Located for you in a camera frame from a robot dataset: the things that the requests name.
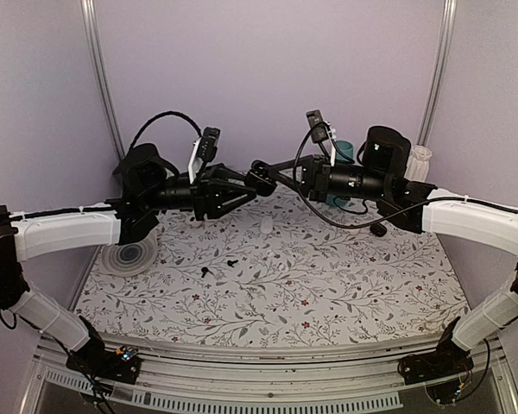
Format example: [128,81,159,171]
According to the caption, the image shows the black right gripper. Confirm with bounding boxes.
[268,154,390,203]

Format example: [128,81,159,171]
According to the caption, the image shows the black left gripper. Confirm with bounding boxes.
[142,165,259,220]

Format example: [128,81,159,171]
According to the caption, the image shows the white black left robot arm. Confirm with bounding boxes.
[0,143,257,374]

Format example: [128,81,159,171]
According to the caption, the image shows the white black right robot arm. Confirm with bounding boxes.
[266,126,518,376]

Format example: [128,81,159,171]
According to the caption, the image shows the small black closed earbud case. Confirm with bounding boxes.
[370,223,388,237]

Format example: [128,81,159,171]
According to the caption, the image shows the teal tall vase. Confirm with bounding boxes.
[326,141,355,207]

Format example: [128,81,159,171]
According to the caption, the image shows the white spiral plate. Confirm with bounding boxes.
[98,234,158,278]

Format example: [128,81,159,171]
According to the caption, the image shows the white ribbed vase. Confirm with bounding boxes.
[405,145,433,182]

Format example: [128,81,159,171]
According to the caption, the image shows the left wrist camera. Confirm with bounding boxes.
[187,127,221,184]

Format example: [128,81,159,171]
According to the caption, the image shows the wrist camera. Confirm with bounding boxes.
[187,127,221,184]
[306,110,337,166]

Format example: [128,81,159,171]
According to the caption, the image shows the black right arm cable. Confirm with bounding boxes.
[294,127,463,228]

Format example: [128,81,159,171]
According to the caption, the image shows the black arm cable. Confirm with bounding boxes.
[294,127,463,228]
[129,111,204,150]

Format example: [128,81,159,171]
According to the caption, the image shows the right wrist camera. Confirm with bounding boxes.
[306,110,337,166]

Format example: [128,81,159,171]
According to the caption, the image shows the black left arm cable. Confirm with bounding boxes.
[129,111,204,150]

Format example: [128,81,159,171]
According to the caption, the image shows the right aluminium frame post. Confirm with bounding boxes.
[417,0,458,147]

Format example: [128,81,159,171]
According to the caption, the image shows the aluminium frame post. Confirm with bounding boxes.
[417,0,458,147]
[80,0,125,160]

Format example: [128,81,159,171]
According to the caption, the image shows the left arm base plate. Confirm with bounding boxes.
[66,343,142,385]

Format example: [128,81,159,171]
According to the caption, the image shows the aluminium front rail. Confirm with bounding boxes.
[23,331,518,414]

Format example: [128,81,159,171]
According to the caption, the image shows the left aluminium frame post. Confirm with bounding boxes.
[80,0,125,160]

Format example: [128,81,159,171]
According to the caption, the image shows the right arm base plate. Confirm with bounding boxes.
[397,351,474,385]

